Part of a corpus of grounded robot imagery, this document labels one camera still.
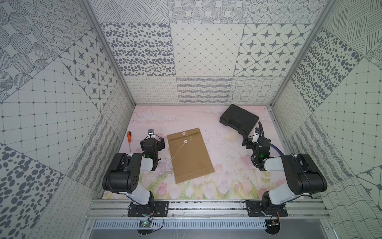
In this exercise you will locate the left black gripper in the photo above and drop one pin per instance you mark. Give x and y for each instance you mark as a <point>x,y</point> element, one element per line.
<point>150,140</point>

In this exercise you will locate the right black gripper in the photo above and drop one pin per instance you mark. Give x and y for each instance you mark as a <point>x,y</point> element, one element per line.
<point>249,142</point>

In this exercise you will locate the brown kraft file bag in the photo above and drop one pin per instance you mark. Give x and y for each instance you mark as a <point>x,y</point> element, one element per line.
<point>189,155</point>

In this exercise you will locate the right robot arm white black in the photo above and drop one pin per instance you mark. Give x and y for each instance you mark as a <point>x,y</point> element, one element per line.
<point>302,175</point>

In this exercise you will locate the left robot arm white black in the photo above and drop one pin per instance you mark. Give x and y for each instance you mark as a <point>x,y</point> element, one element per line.
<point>122,177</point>

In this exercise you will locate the black plastic tool case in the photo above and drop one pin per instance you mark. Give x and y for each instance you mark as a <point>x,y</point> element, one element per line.
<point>239,119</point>

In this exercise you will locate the pink floral table mat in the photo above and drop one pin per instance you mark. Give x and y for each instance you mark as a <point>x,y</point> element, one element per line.
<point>235,176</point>

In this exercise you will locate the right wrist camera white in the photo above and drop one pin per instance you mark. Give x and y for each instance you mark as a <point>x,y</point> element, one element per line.
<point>256,137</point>

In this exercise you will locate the orange handled screwdriver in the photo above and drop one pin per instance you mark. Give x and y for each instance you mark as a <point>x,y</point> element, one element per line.
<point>129,137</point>

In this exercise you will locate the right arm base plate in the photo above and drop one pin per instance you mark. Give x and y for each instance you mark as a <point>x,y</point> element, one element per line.
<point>256,208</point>

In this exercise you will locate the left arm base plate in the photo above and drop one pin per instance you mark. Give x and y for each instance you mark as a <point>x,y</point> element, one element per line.
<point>158,208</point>

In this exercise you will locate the aluminium mounting rail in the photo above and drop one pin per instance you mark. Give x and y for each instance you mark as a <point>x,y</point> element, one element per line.
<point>209,209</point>

